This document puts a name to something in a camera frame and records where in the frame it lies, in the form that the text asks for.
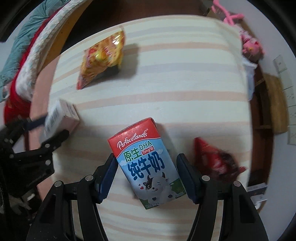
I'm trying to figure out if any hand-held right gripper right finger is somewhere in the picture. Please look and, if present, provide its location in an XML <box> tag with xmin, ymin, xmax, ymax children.
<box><xmin>176</xmin><ymin>153</ymin><xmax>270</xmax><ymax>241</ymax></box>

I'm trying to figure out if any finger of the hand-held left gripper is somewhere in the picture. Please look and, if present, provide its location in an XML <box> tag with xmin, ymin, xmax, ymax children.
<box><xmin>14</xmin><ymin>129</ymin><xmax>70</xmax><ymax>163</ymax></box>
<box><xmin>6</xmin><ymin>115</ymin><xmax>49</xmax><ymax>141</ymax></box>

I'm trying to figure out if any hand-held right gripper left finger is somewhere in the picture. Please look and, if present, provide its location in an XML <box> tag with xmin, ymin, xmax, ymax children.
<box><xmin>25</xmin><ymin>153</ymin><xmax>119</xmax><ymax>241</ymax></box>

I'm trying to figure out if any white cardboard box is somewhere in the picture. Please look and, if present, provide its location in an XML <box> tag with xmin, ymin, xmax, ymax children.
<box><xmin>43</xmin><ymin>98</ymin><xmax>80</xmax><ymax>139</ymax></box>

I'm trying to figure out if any blue and red milk carton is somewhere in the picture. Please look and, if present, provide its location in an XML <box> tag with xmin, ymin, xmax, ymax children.
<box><xmin>107</xmin><ymin>117</ymin><xmax>187</xmax><ymax>210</ymax></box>

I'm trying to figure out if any red blanket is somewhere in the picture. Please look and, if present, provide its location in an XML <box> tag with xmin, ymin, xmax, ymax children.
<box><xmin>3</xmin><ymin>22</ymin><xmax>50</xmax><ymax>124</ymax></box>

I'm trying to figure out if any red crumpled wrapper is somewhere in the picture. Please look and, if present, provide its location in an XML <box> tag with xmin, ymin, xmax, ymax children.
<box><xmin>193</xmin><ymin>137</ymin><xmax>247</xmax><ymax>181</ymax></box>

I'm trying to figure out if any white flat carton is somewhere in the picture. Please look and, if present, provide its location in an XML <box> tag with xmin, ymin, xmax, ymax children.
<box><xmin>246</xmin><ymin>183</ymin><xmax>267</xmax><ymax>209</ymax></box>

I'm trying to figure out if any striped pink-edged table cloth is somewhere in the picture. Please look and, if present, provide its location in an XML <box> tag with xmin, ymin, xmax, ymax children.
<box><xmin>29</xmin><ymin>15</ymin><xmax>252</xmax><ymax>241</ymax></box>

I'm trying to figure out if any teal duvet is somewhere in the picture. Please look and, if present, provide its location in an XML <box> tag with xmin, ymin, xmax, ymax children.
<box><xmin>0</xmin><ymin>0</ymin><xmax>58</xmax><ymax>102</ymax></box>

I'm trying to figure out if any yellow red snack packet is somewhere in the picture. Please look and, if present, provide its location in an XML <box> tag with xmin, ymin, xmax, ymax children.
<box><xmin>76</xmin><ymin>30</ymin><xmax>126</xmax><ymax>90</ymax></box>

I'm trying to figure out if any bed with blankets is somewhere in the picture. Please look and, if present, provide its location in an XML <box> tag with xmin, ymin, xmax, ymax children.
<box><xmin>17</xmin><ymin>0</ymin><xmax>80</xmax><ymax>95</ymax></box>

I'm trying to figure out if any wooden stool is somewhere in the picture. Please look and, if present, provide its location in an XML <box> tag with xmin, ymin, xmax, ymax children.
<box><xmin>253</xmin><ymin>73</ymin><xmax>289</xmax><ymax>133</ymax></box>

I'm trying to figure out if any white plastic bag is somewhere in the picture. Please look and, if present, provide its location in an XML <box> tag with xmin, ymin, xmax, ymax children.
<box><xmin>242</xmin><ymin>57</ymin><xmax>258</xmax><ymax>100</ymax></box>

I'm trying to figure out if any pink plush toy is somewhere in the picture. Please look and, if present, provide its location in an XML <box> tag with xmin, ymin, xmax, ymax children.
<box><xmin>211</xmin><ymin>0</ymin><xmax>264</xmax><ymax>63</ymax></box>

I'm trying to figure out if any brown bedside cabinet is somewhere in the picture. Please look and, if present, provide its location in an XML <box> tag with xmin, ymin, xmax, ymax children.
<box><xmin>199</xmin><ymin>0</ymin><xmax>222</xmax><ymax>18</ymax></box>

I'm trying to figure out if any white wall socket row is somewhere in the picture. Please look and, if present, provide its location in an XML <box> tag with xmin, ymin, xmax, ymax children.
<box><xmin>273</xmin><ymin>54</ymin><xmax>296</xmax><ymax>146</ymax></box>

